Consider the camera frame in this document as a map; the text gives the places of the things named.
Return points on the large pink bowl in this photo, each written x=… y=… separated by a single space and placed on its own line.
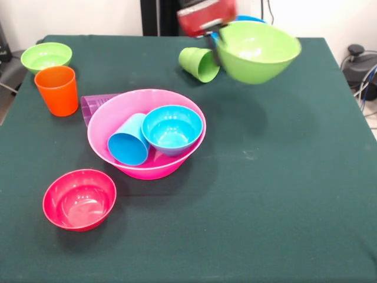
x=100 y=126

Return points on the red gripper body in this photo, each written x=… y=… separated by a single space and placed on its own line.
x=206 y=16

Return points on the dark green tablecloth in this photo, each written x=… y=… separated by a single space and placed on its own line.
x=188 y=221

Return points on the small green bowl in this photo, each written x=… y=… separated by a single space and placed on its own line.
x=45 y=56

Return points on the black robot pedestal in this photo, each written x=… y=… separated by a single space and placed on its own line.
x=165 y=17

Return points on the small cyan bowl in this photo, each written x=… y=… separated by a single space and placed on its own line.
x=172 y=131

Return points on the green cup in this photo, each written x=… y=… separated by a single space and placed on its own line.
x=197 y=65

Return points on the orange red cup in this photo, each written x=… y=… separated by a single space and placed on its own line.
x=56 y=91

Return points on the large blue bowl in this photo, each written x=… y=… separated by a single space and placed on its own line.
x=250 y=18

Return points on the purple cup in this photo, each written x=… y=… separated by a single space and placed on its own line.
x=89 y=106

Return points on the blue cup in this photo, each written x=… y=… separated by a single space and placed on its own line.
x=128 y=144

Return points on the large green bowl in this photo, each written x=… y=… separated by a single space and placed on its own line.
x=259 y=56

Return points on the small magenta bowl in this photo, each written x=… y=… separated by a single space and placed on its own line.
x=79 y=203

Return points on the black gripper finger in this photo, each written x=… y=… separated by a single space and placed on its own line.
x=214 y=50
x=223 y=34

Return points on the black device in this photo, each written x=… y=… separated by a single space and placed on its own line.
x=4 y=44

